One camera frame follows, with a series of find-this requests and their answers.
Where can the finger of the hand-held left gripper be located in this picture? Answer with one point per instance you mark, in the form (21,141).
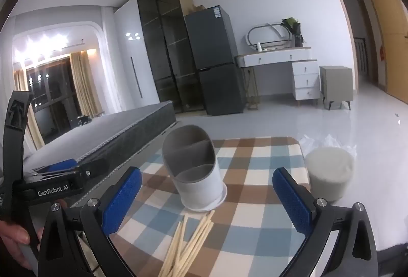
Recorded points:
(92,169)
(59,165)

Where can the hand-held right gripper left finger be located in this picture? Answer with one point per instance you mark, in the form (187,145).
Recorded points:
(122,197)

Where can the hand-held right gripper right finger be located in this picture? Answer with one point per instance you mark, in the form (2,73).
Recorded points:
(291,197)

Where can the grey white utensil holder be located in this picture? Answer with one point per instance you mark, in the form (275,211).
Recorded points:
(197,191)

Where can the pile of wooden chopsticks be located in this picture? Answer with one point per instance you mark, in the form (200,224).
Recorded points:
(178,259)

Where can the person's left hand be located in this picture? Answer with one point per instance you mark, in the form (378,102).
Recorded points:
(12,234)

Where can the grey quilted bed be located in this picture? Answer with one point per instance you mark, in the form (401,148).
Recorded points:
(95,133)

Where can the white round stool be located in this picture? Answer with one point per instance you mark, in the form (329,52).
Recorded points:
(328,175)

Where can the small black object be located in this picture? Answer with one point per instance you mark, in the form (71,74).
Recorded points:
(84,120)

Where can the checked blue brown tablecloth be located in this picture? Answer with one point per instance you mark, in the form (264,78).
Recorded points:
(248,168)

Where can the clear plastic bag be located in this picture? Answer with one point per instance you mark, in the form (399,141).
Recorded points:
(331,141)

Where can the dark window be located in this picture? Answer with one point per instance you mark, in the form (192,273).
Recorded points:
(54,89)

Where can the white wardrobe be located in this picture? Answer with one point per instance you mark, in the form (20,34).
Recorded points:
(127,57)

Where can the grey nightstand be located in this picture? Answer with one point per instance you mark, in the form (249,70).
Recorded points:
(336,82)

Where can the white dressing table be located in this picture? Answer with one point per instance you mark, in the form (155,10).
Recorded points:
(277,57)

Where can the dark glass cabinet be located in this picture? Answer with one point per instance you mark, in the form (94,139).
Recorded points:
(162,41)

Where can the dark railing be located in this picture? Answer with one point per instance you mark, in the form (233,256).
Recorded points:
(360,53)

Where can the oval mirror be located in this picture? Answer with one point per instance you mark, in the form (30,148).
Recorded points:
(264,36)

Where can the dark grey fridge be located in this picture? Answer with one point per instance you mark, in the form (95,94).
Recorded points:
(213,47)

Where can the red door sign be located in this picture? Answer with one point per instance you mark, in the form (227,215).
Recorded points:
(382,52)

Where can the yellow wooden door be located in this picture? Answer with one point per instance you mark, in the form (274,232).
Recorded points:
(392,41)

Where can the cardboard box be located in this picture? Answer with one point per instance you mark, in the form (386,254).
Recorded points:
(197,8)

